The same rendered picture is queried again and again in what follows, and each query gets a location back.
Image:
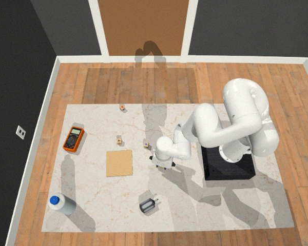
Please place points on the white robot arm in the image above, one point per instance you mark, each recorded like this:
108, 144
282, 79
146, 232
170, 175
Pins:
251, 126

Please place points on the tan flat mat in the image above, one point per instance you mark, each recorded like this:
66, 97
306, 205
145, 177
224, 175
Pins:
118, 163

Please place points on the white bottle with blue cap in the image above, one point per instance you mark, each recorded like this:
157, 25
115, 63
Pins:
61, 203

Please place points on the orange digital multimeter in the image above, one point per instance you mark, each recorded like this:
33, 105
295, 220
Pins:
73, 139

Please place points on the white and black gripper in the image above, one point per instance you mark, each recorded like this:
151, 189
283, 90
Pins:
165, 164

